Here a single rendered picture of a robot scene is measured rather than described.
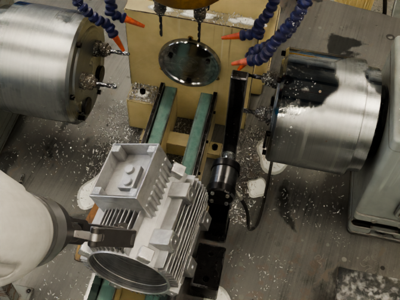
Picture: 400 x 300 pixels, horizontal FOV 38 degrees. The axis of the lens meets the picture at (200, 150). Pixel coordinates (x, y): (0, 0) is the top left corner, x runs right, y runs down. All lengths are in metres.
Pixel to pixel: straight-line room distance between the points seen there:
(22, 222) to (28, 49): 0.71
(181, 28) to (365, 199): 0.54
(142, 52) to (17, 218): 0.87
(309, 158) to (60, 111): 0.53
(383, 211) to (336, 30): 0.69
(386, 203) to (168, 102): 0.55
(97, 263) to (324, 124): 0.51
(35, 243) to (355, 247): 0.93
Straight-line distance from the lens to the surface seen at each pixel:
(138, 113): 1.45
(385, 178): 1.21
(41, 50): 1.22
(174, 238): 1.00
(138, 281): 1.14
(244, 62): 1.08
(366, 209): 1.31
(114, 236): 0.79
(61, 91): 1.21
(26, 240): 0.57
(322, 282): 1.32
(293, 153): 1.18
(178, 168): 1.06
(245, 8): 1.37
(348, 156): 1.17
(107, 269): 1.13
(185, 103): 1.47
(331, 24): 1.83
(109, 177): 1.08
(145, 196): 1.00
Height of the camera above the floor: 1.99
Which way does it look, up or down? 55 degrees down
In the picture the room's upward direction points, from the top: 3 degrees clockwise
